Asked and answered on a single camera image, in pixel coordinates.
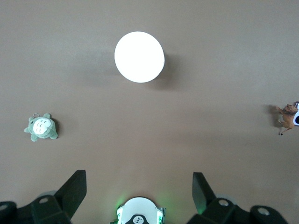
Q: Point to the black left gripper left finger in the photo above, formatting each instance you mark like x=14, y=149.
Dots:
x=70, y=193

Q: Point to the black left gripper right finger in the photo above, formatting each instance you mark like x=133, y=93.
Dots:
x=203, y=193

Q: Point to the brown lion statue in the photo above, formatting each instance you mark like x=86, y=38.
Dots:
x=286, y=119

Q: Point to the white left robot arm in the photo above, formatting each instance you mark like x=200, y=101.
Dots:
x=140, y=211

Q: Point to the grey green Totoro plush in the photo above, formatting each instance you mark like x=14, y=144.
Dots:
x=42, y=127

